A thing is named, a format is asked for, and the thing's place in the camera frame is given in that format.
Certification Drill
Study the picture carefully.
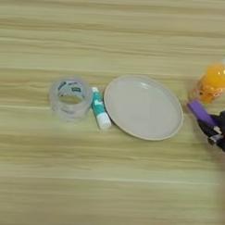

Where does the round beige plate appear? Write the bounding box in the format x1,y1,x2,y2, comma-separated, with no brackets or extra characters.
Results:
101,73,186,144

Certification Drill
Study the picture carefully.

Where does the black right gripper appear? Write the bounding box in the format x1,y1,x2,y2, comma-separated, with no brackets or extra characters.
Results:
195,112,225,156

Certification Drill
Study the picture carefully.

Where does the teal and white glue stick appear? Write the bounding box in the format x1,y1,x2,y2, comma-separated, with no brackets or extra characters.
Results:
89,85,115,131

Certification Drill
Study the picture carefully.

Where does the clear tape roll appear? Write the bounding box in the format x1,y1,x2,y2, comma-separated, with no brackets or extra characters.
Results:
46,75,94,124

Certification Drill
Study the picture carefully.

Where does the orange juice bottle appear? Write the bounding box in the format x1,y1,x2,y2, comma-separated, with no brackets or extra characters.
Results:
186,52,225,108

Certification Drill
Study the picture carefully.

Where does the purple rectangular block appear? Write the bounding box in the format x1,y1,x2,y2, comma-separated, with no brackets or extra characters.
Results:
185,99,219,128

